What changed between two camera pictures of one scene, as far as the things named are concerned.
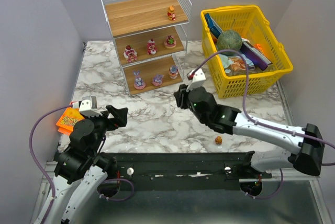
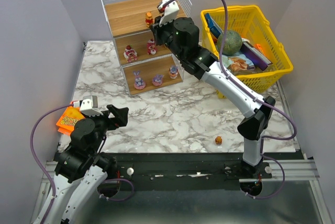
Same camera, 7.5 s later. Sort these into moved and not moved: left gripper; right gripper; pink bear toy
Moved: right gripper
Not moved: left gripper; pink bear toy
